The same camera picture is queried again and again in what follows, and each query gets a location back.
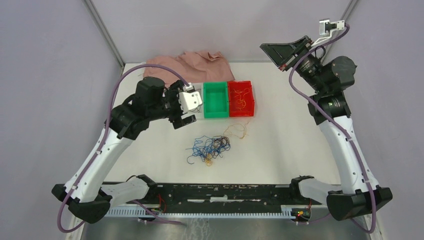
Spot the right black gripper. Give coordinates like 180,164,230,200
262,34,328,93

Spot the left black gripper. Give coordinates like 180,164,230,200
148,80,197,129

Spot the coloured wire bundle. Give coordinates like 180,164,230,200
185,134,232,167

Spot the yellow thin wire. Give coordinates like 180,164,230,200
223,121,251,141
230,86,253,114

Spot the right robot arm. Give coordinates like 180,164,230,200
260,36,393,221

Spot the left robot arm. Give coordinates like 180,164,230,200
52,77,203,224

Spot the white plastic bin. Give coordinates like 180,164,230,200
184,83,204,119

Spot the green plastic bin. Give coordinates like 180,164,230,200
202,81,230,119

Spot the pink crumpled cloth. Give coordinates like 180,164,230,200
146,50,235,84

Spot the red plastic bin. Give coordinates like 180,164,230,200
227,81,255,118

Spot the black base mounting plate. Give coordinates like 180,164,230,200
125,183,323,215

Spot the white slotted cable duct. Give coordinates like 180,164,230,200
105,206,296,220

